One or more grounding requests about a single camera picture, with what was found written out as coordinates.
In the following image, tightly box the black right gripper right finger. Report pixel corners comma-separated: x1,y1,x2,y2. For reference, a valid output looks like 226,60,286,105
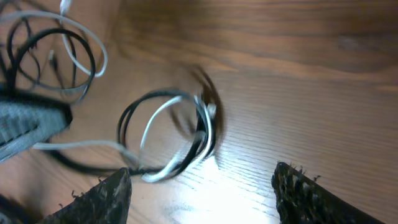
271,162,382,224

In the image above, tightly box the white cable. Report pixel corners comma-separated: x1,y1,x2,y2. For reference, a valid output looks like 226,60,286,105
0,0,218,184

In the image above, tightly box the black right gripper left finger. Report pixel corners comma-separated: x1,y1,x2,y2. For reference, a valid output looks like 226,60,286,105
40,168,132,224

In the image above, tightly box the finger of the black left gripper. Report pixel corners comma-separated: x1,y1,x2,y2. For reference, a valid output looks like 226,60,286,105
1,90,72,162

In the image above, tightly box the black cable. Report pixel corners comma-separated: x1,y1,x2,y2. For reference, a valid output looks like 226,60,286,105
0,2,224,178

